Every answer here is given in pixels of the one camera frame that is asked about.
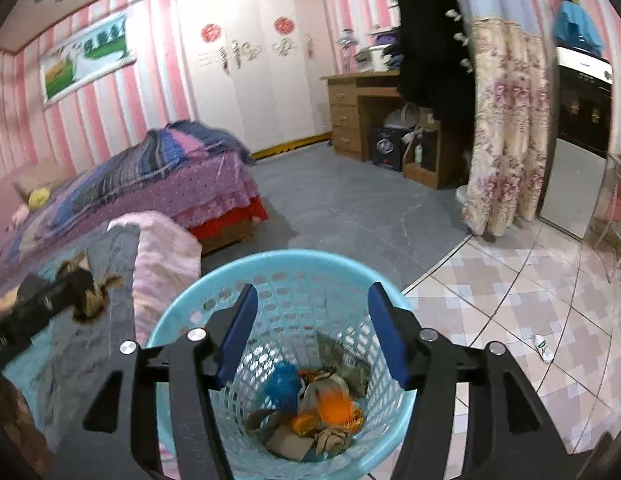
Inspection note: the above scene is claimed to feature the blue cloth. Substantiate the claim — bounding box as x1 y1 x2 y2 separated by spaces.
553 0 604 56

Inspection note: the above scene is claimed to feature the yellow floor strip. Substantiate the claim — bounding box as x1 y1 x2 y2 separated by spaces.
250 132 334 161

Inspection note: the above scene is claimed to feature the blue crumpled wrapper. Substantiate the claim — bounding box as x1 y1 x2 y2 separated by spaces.
264 362 302 408

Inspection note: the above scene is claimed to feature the white box on desk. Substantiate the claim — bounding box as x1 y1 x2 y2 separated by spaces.
355 46 391 73

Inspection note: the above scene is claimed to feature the bed with purple bedding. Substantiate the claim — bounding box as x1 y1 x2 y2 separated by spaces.
0 152 258 286

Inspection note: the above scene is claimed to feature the desk lamp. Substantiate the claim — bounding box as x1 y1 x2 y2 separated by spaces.
338 27 361 73

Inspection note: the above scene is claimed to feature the small white bottle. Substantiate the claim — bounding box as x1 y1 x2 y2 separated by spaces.
533 334 555 365

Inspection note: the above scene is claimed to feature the grey snack packet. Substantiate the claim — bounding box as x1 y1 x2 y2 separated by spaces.
318 332 371 396

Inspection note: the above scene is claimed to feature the tan crumpled paper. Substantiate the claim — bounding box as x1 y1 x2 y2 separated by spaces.
303 372 351 402

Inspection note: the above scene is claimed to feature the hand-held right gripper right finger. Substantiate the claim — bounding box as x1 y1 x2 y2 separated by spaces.
368 282 576 480

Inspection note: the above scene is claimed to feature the small cardboard piece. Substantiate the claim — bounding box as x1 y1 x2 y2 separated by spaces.
264 427 311 461

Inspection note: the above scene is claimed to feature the floral curtain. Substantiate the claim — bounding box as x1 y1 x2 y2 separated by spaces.
461 16 551 238

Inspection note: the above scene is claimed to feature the wooden desk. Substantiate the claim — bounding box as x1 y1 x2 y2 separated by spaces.
321 71 471 191

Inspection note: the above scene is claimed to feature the person's left forearm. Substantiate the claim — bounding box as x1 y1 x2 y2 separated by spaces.
0 375 52 480

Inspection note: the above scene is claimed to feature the light blue plastic basket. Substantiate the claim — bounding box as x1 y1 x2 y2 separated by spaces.
146 249 419 478

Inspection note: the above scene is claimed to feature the wooden bed frame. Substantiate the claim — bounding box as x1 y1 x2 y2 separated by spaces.
200 220 254 256

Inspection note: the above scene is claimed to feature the metal wire rack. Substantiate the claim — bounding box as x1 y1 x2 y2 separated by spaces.
588 152 621 281

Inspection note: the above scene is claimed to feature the red bed skirt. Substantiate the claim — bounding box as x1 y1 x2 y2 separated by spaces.
188 197 268 243

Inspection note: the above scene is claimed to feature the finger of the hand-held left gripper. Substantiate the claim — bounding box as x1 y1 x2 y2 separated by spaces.
0 267 98 376

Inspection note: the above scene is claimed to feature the black box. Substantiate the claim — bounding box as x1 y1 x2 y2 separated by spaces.
371 127 411 168

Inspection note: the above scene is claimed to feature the pink quilt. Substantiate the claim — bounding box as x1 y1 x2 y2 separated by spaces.
106 211 202 333

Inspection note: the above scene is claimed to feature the brown tan plush toy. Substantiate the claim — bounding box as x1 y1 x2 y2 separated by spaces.
58 250 124 322

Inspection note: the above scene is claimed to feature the water dispenser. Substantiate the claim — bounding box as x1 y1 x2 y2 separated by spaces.
538 46 614 241

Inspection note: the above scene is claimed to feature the tan pillow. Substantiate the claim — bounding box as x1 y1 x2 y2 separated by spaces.
13 157 68 198

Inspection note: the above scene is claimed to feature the grey teal blanket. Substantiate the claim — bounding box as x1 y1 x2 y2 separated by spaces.
0 222 164 480

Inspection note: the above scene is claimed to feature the large wall poster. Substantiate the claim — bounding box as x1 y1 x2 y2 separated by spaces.
39 12 136 106

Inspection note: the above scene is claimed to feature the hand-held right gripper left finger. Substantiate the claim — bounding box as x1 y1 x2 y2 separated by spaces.
49 284 258 480

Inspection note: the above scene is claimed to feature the black coat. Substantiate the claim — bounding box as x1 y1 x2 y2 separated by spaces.
398 0 476 123

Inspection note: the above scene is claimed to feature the bed with plaid blanket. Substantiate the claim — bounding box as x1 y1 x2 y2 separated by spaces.
0 121 254 261

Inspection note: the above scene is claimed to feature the orange snack wrapper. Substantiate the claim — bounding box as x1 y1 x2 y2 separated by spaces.
290 370 365 436

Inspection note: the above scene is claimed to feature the white wardrobe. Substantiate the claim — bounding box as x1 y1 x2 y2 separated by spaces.
175 0 336 156

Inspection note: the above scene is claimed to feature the white bag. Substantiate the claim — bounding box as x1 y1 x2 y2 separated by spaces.
383 102 421 131

